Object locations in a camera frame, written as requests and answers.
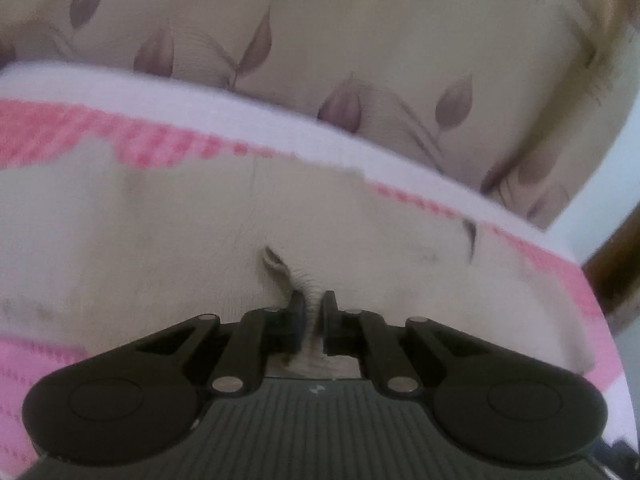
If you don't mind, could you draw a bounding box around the pink checked blanket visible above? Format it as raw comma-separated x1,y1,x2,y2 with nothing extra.
0,60,637,480

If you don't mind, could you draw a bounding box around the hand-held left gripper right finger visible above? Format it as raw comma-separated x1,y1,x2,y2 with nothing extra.
320,290,502,396

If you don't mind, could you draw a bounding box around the wooden bed frame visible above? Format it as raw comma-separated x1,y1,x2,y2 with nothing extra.
582,0,640,337

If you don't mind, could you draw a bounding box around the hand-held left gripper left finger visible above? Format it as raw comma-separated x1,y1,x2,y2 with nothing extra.
132,291,307,397

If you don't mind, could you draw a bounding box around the beige leaf print cloth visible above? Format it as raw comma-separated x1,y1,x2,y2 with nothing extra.
0,0,626,231

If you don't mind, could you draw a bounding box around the cream knit sweater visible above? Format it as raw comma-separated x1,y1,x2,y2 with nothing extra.
0,147,601,381

